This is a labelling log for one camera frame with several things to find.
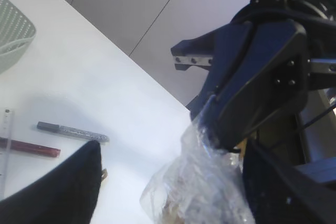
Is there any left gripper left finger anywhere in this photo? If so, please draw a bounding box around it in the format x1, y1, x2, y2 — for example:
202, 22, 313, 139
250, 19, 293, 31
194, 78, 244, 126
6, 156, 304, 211
1, 141, 102, 223

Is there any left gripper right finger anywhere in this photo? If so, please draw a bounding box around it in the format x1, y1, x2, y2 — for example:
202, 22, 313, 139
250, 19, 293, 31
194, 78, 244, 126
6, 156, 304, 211
243, 141, 335, 223

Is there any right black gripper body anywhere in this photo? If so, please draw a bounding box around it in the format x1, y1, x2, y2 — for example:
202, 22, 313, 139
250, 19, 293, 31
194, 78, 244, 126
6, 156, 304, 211
171, 19, 309, 148

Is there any clear plastic sheet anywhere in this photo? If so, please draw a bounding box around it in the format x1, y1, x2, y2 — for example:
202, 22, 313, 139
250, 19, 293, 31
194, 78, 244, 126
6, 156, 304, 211
140, 120, 255, 223

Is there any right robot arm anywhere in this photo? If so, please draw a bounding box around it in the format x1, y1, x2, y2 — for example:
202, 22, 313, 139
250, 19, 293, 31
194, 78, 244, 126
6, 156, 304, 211
171, 0, 335, 151

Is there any gold glitter pen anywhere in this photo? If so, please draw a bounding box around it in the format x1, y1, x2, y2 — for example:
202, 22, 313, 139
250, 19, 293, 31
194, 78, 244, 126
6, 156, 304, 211
101, 168, 108, 181

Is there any silver glitter pen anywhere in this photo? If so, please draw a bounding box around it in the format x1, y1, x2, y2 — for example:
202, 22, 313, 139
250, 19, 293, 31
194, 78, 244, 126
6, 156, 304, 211
37, 121, 110, 143

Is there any red glitter pen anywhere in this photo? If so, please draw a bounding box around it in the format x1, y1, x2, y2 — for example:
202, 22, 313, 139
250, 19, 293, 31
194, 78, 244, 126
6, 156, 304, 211
11, 140, 61, 158

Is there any clear plastic ruler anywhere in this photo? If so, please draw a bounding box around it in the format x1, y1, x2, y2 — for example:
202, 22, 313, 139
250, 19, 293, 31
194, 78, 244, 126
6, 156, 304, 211
1, 108, 14, 200

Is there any green woven plastic basket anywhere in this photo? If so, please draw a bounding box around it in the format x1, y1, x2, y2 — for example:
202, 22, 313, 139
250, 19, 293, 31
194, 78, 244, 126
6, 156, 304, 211
1, 0, 36, 73

